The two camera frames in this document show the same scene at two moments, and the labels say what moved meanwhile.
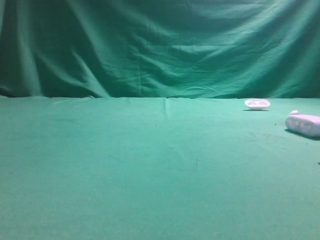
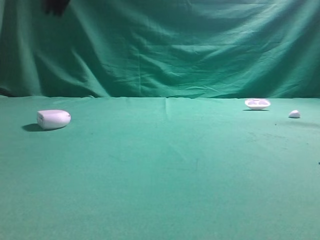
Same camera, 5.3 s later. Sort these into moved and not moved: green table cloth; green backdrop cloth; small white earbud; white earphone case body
Moved: white earphone case body
Not moved: green backdrop cloth; small white earbud; green table cloth
